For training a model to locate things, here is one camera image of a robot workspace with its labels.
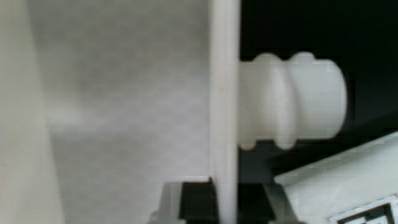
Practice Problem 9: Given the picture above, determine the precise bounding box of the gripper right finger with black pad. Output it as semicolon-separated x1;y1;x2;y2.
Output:
237;183;305;224

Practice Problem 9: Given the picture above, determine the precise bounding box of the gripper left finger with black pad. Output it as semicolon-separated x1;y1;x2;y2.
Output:
147;176;220;224

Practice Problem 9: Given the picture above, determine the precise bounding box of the white cabinet door panel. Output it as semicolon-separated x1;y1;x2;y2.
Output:
273;132;398;224

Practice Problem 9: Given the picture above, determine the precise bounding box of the white cabinet body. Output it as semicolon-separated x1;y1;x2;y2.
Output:
0;0;239;224

